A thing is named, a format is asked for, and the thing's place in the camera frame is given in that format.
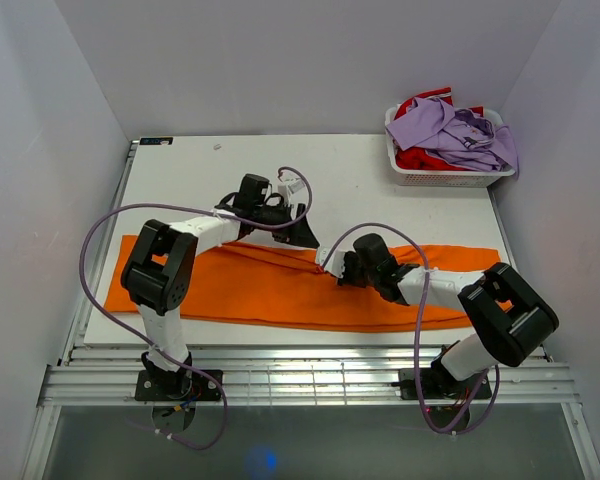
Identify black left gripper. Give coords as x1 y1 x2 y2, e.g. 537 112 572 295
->
252 201 319 249

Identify orange trousers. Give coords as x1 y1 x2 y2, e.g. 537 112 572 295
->
104 235 501 333

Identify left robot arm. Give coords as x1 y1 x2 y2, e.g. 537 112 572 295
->
121 167 319 400

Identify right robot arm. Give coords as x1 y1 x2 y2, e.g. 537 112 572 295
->
323 233 559 398

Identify white plastic laundry basket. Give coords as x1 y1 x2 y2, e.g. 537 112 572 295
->
384 103 517 188

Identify red garment in basket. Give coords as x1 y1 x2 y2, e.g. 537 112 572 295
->
389 86 490 172

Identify lilac shirt in basket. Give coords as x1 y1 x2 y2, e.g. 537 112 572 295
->
386 97 518 172

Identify black label on table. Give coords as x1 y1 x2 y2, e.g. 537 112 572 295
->
139 137 173 146

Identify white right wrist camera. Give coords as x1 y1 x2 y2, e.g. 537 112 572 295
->
315 247 346 279

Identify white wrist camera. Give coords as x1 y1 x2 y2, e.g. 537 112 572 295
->
315 247 346 279
277 179 305 207

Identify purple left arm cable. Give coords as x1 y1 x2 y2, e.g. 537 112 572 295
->
78 166 315 450

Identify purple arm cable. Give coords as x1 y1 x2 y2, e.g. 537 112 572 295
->
315 222 501 435
78 166 315 450

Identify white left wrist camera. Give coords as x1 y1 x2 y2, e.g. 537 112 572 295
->
277 179 305 207

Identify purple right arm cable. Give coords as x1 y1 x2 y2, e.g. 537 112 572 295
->
315 222 501 435

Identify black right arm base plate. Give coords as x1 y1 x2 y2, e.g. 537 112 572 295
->
393 368 480 400

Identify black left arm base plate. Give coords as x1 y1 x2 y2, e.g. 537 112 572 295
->
133 370 221 403

